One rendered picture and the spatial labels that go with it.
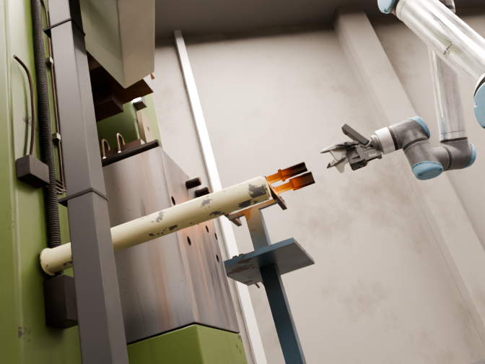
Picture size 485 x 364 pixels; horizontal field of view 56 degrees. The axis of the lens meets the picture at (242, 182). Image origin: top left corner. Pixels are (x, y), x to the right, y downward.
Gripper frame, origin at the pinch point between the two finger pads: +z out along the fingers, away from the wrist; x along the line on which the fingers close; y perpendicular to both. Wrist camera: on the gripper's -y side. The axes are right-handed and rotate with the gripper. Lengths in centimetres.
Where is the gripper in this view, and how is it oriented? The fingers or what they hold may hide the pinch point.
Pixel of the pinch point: (322, 159)
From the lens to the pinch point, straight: 169.7
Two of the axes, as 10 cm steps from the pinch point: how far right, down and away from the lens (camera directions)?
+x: 3.1, 3.4, 8.9
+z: -9.2, 3.5, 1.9
